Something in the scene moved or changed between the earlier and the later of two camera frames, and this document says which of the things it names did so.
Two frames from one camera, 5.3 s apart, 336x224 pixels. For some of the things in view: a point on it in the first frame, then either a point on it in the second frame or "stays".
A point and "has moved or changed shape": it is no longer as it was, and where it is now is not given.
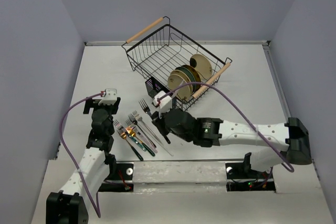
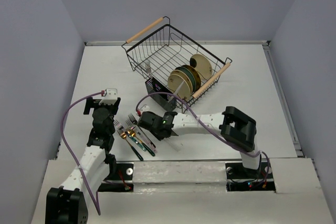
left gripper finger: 88,105 stays
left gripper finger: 115,106 stays
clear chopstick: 176,91 stays
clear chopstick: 165,148 → 174,146
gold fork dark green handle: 123,136 stays
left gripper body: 108,109 stays
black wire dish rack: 185,68 stays
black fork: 147,110 has moved or changed shape
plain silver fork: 138,117 has moved or changed shape
